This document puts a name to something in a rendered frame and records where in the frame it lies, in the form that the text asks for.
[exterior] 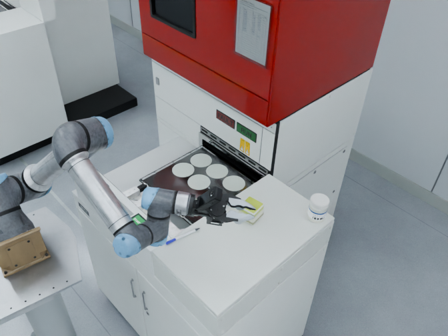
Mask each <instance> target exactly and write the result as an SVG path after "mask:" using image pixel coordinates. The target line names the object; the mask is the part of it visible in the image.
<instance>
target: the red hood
mask: <svg viewBox="0 0 448 336"><path fill-rule="evenodd" d="M390 2H391V0H139V12H140V19H141V32H142V40H143V52H144V54H145V55H146V56H148V57H150V58H152V59H153V60H155V61H156V62H158V63H160V64H162V65H163V66H165V67H166V68H168V69H170V70H172V71H173V72H175V73H177V74H178V75H180V76H182V77H184V78H185V79H187V80H188V81H190V82H192V83H194V84H195V85H197V86H198V87H200V88H202V89H204V90H205V91H207V92H208V93H210V94H212V95H214V96H215V97H217V98H219V99H220V100H222V101H224V102H226V103H227V104H229V105H230V106H232V107H234V108H236V109H237V110H239V111H240V112H242V113H244V114H246V115H247V116H249V117H250V118H252V119H254V120H256V121H257V122H259V123H260V124H262V125H264V126H266V127H269V126H271V125H272V124H274V123H276V122H278V121H280V120H282V119H283V118H285V117H286V116H288V115H290V114H292V113H294V112H295V111H297V110H299V109H300V108H302V107H304V106H306V105H308V104H309V103H311V102H312V101H314V100H316V99H318V98H320V97H321V96H323V95H325V94H326V93H328V92H330V91H332V90H334V89H335V88H337V87H338V86H340V85H342V84H344V83H346V82H347V81H349V80H351V79H352V78H354V77H356V76H358V75H360V74H361V73H363V72H365V71H366V70H368V69H370V68H372V67H373V64H374V61H375V56H376V54H377V49H378V46H379V42H380V39H381V34H382V32H383V27H384V24H385V20H386V16H387V12H388V9H389V5H390Z"/></svg>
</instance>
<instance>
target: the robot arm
mask: <svg viewBox="0 0 448 336"><path fill-rule="evenodd" d="M113 140H114V132H113V128H112V126H111V124H110V123H109V122H108V120H106V119H105V118H103V117H90V118H86V119H80V120H76V121H68V122H66V123H63V124H61V125H60V126H58V128H57V129H56V130H55V132H54V134H53V137H52V152H50V153H49V154H48V155H47V156H46V157H44V158H43V159H42V160H41V161H40V162H38V164H31V165H29V166H27V167H26V168H25V169H24V170H22V172H20V173H16V174H14V175H10V176H8V175H7V174H6V173H2V174H0V242H2V241H5V240H7V239H10V238H12V237H15V236H17V235H20V234H22V233H24V232H27V231H29V230H32V229H34V228H35V226H34V224H33V222H32V221H31V220H30V219H29V218H28V216H26V214H24V212H23V211H22V209H21V206H20V204H22V203H25V202H28V201H31V200H34V199H38V198H41V197H43V196H45V195H46V194H48V193H49V192H50V190H51V188H52V184H53V180H54V179H56V178H57V177H58V176H60V175H61V174H62V173H64V172H65V171H68V173H69V174H70V176H71V177H72V178H73V180H74V181H75V182H76V184H77V185H78V187H79V188H80V190H81V191H82V192H83V194H84V195H85V196H86V198H87V199H88V201H89V202H90V204H91V205H92V206H93V208H94V209H95V210H96V212H97V213H98V215H99V216H100V218H101V219H102V220H103V222H104V223H105V224H106V226H107V227H108V229H109V230H110V232H111V233H112V234H113V236H114V237H115V238H114V240H113V247H114V251H115V253H116V254H117V255H118V256H120V257H122V258H129V257H131V256H133V255H136V254H138V253H139V252H140V251H141V250H143V249H144V248H146V247H148V246H152V247H158V246H163V245H164V244H166V242H167V236H168V234H169V220H170V213H172V214H177V215H187V214H188V216H190V217H194V215H197V216H202V217H206V219H207V224H210V225H218V226H222V224H223V223H229V222H232V221H234V222H235V223H236V224H238V225H240V224H242V222H244V221H249V220H252V219H254V218H255V216H253V215H251V214H244V213H236V212H235V211H232V210H230V211H229V212H228V213H226V212H227V211H226V210H225V209H226V205H228V206H230V207H232V208H236V209H237V210H244V208H246V209H249V210H256V208H255V207H254V206H252V205H251V204H250V203H248V202H246V201H244V200H242V199H241V198H239V197H236V196H234V195H232V194H222V192H223V189H222V188H220V187H217V186H215V187H214V188H212V189H210V190H208V191H207V192H205V193H204V194H202V195H200V196H199V197H198V198H197V200H195V194H190V193H187V192H182V191H174V190H168V189H161V188H159V187H158V188H155V187H146V188H145V189H144V191H143V194H142V198H141V207H142V209H145V210H147V220H146V221H144V222H142V223H141V224H139V225H136V224H135V222H134V220H132V218H131V217H130V215H129V214H128V212H127V211H126V210H125V208H124V207H123V206H122V204H121V203H120V201H119V200H118V198H117V197H116V196H115V194H114V193H113V192H112V190H111V189H110V187H109V186H108V184H107V183H106V182H105V180H104V179H103V178H102V176H101V175H100V174H99V172H98V170H96V168H95V166H94V165H93V164H92V162H91V161H90V160H89V158H90V157H91V156H93V155H94V154H96V152H98V151H100V150H102V149H107V148H108V147H110V146H111V145H112V143H113ZM211 222H213V223H211ZM214 223H218V224H214Z"/></svg>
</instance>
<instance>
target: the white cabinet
mask: <svg viewBox="0 0 448 336"><path fill-rule="evenodd" d="M73 197H74V200H75V204H76V207H77V211H78V214H79V218H80V222H81V226H82V229H83V233H84V236H85V240H86V244H87V248H88V251H89V255H90V258H91V262H92V266H93V270H94V273H95V277H96V280H97V284H98V287H99V288H100V290H102V292H103V293H104V294H105V295H106V297H107V298H108V299H109V300H110V302H112V304H113V305H114V306H115V307H116V308H117V310H118V311H119V312H120V313H121V314H122V316H124V318H125V319H126V320H127V321H128V322H129V324H130V325H131V326H132V327H133V328H134V330H136V332H137V333H138V334H139V335H140V336H213V335H212V334H211V333H210V331H209V330H208V329H207V328H206V327H205V326H204V325H203V324H202V323H201V322H200V321H199V320H198V319H197V318H196V317H195V316H194V315H193V314H192V313H191V312H190V311H189V310H188V309H187V308H186V307H185V306H184V305H183V304H182V303H181V302H180V300H178V298H176V296H174V294H172V292H170V290H168V288H166V286H164V284H162V282H160V280H158V278H156V276H153V275H152V274H151V272H150V271H149V270H148V269H147V268H146V267H145V266H144V265H143V264H142V263H141V262H140V261H139V260H138V259H137V258H136V257H135V256H134V255H133V256H131V257H129V258H122V257H120V256H118V255H117V254H116V253H115V251H114V247H113V240H114V238H115V237H114V236H113V234H112V233H111V232H110V230H108V228H106V226H104V224H102V222H100V220H99V219H98V218H97V217H96V216H95V215H94V214H93V213H92V212H91V211H90V210H89V209H88V208H87V207H86V206H85V205H84V204H83V203H82V202H81V201H80V200H79V199H78V198H77V197H76V196H75V195H74V194H73ZM327 246H328V243H326V244H325V245H324V246H323V247H322V248H320V250H318V252H316V253H315V254H314V255H313V256H312V257H310V258H309V259H308V260H307V261H306V262H304V264H302V266H300V267H299V268H298V269H297V270H296V271H294V272H293V273H292V274H291V275H290V276H288V278H286V280H284V281H283V282H282V283H281V284H280V285H278V286H277V287H276V288H275V289H274V290H272V292H270V294H268V295H267V296H266V297H265V298H264V299H262V300H261V301H260V302H259V303H258V304H256V306H254V307H253V308H252V309H251V310H250V311H249V312H247V313H246V314H245V315H244V316H243V317H242V318H240V320H238V321H237V322H236V323H235V324H234V325H233V326H231V327H230V328H229V329H228V330H227V331H226V332H224V334H222V335H221V336H302V335H303V332H304V329H305V325H306V322H307V318H308V315H309V311H310V308H311V304H312V300H313V296H314V293H315V289H316V286H317V282H318V279H319V274H320V272H321V268H322V264H323V260H324V257H325V253H326V250H327Z"/></svg>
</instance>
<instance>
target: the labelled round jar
mask: <svg viewBox="0 0 448 336"><path fill-rule="evenodd" d="M328 206H329V198H328V196H326V195H324V194H322V193H316V194H313V195H312V196H311V199H310V203H309V208H308V212H307V217H308V219H309V220H310V221H312V222H314V223H321V222H323V221H324V220H325V217H326V214H327V210H328Z"/></svg>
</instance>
